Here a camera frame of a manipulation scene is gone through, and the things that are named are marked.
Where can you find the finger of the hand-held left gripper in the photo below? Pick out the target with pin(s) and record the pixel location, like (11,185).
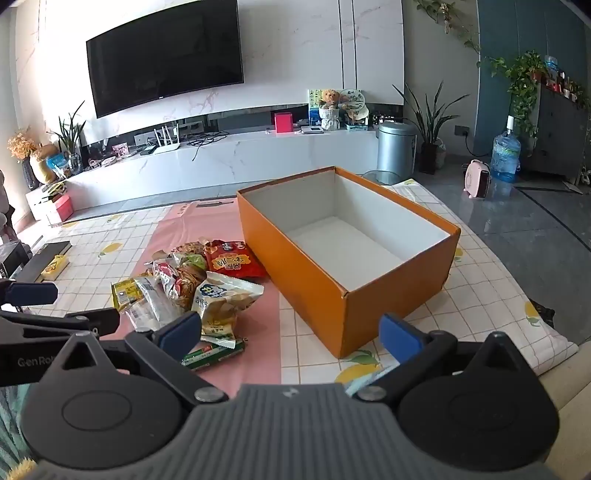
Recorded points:
(32,293)
(101,318)

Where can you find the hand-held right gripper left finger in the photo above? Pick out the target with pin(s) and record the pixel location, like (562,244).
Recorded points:
(178,334)

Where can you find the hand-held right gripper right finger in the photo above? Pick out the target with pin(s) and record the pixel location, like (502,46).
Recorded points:
(399,339)

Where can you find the yellow snack packet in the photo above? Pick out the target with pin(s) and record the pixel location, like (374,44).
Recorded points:
(122,293)

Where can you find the green stick-shaped packet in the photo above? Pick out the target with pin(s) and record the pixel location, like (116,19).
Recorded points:
(212,355)

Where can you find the clear packet of white balls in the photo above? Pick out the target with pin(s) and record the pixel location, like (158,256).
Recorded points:
(147,300)

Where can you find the red white noodle snack packet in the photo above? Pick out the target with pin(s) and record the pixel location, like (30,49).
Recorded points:
(182,284)

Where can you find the white green chip packet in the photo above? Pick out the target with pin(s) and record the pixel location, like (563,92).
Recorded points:
(221,295)

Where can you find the orange cardboard box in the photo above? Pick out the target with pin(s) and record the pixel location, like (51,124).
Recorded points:
(314,286)

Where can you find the small yellow box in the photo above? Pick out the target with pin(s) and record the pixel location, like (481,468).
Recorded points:
(54,267)

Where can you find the dark flat long box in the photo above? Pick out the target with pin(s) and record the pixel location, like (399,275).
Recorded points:
(41,256)

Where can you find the teal printed blanket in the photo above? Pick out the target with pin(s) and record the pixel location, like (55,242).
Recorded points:
(11,415)

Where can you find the red gift box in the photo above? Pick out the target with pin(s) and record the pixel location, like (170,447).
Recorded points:
(62,207)

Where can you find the pink bottle-print cloth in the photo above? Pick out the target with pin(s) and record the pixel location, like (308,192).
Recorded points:
(184,230)

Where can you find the yellow gourd ornament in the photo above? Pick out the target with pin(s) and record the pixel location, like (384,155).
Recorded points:
(44,164)

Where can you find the dried orange flowers in vase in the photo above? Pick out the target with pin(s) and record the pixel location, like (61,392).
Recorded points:
(21,145)

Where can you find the round glass side table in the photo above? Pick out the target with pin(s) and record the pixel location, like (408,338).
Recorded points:
(383,177)

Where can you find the orchid plant in glass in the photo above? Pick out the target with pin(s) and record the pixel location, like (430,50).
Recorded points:
(69,134)

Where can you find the pink fan heater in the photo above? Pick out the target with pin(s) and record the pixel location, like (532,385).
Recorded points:
(478,180)

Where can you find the beige cushion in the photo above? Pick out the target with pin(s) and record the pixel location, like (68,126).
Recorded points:
(572,392)

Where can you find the white router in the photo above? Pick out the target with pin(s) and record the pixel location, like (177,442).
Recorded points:
(166,148)

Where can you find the snake plant in black pot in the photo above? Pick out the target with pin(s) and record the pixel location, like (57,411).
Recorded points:
(429,157)

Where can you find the silver trash can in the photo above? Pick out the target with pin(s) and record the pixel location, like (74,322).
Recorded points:
(396,152)

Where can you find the white marble television console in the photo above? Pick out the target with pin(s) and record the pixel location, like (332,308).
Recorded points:
(258,157)

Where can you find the blue water jug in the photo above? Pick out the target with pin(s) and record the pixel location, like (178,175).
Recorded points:
(504,157)

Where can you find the small blue box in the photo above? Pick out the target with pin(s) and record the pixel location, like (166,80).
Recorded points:
(356,126)

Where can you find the white flat scale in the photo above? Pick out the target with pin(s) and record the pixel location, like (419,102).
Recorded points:
(311,130)

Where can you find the round paper fan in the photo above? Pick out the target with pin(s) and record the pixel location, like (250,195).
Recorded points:
(354,104)

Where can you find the teddy bear in white pot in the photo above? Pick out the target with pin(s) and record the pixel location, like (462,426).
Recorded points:
(330,99)

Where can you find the green picture card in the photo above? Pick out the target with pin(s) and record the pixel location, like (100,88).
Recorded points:
(315,104)

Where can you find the dark cabinet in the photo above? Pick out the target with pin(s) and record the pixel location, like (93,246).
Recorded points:
(558,134)

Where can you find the green trailing pothos plant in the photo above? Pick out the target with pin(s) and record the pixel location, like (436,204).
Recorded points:
(524,78)

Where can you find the row of small bottles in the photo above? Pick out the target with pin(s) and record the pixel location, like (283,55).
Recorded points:
(565,87)

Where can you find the hanging green vine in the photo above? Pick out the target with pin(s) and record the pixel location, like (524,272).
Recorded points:
(443,11)

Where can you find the pink photo frame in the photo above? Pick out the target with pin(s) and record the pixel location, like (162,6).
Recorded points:
(120,150)

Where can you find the wall socket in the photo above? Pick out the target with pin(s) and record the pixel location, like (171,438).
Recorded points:
(461,130)

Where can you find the black wall television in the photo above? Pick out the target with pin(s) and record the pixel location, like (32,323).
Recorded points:
(161,55)

